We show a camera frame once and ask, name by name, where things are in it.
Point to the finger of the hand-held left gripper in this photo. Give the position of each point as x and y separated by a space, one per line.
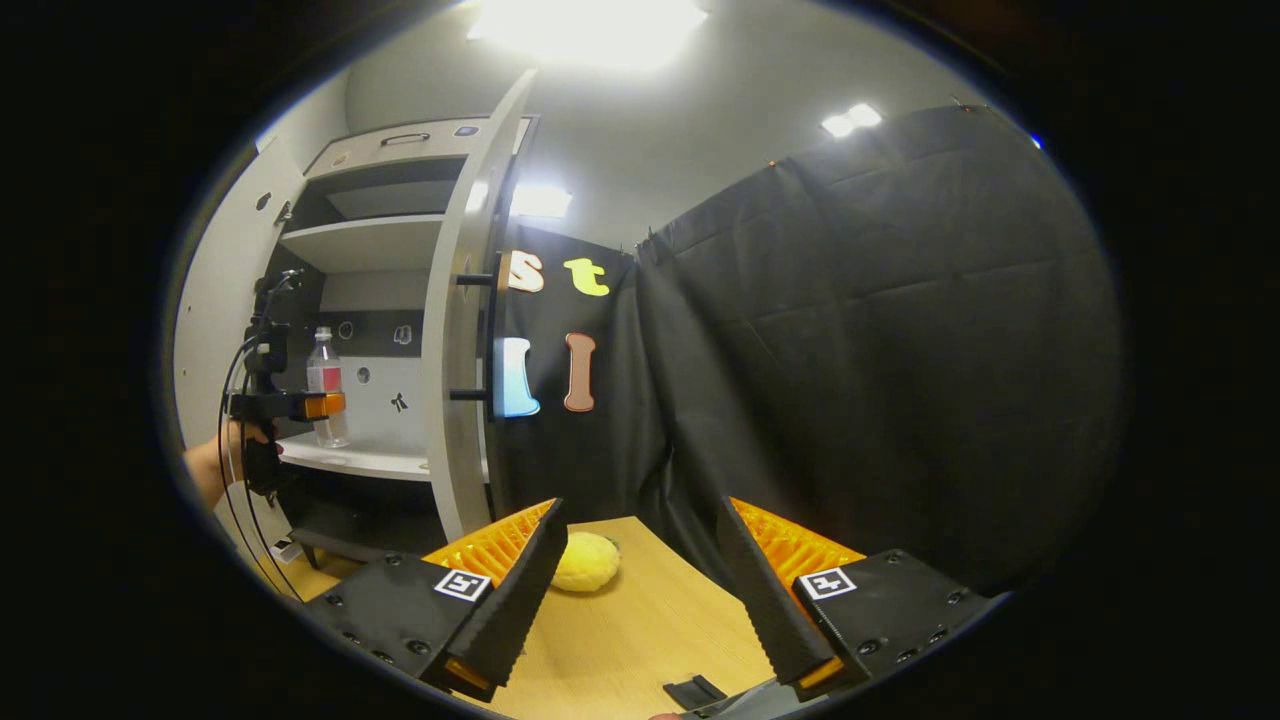
325 405

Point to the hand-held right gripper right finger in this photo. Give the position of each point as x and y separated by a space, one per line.
765 600

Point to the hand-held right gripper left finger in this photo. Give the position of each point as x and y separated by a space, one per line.
520 600

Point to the clear plastic bottle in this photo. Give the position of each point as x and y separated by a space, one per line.
327 390

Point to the white cabinet door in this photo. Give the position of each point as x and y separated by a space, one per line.
455 350
215 300

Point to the white cabinet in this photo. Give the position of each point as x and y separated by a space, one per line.
370 240

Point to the yellow plush toy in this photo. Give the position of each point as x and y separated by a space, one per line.
588 562

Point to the small black plastic part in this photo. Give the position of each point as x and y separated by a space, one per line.
693 692

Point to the black backdrop cloth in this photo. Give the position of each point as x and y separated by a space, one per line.
850 350

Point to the ceiling light panel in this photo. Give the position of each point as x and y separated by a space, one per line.
850 118
540 200

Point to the large ceiling light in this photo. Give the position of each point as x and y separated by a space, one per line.
590 30

